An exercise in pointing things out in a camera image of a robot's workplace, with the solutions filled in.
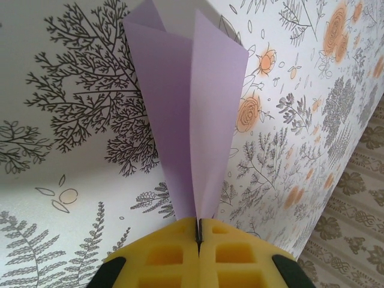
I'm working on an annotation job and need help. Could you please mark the purple square cloth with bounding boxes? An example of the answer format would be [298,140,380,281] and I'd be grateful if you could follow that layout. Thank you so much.
[122,0,250,220]

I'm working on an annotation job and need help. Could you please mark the floral patterned table cover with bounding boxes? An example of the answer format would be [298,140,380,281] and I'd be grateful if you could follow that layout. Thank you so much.
[0,0,384,288]

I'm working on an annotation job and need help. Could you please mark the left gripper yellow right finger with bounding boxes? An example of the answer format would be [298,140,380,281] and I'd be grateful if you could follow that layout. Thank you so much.
[199,217,309,288]

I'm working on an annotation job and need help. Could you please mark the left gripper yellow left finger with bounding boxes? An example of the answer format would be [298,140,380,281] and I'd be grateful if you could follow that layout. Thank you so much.
[89,217,200,288]

